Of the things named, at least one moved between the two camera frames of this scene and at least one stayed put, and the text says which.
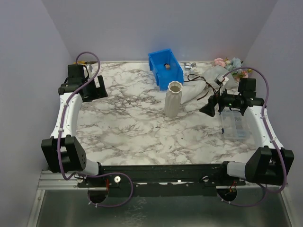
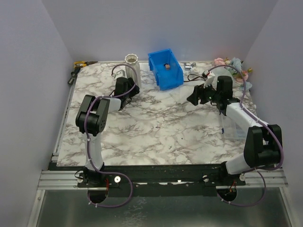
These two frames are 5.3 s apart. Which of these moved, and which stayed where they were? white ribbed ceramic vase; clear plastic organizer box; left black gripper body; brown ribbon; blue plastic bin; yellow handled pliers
Moved: white ribbed ceramic vase; left black gripper body
Stayed: clear plastic organizer box; blue plastic bin; brown ribbon; yellow handled pliers
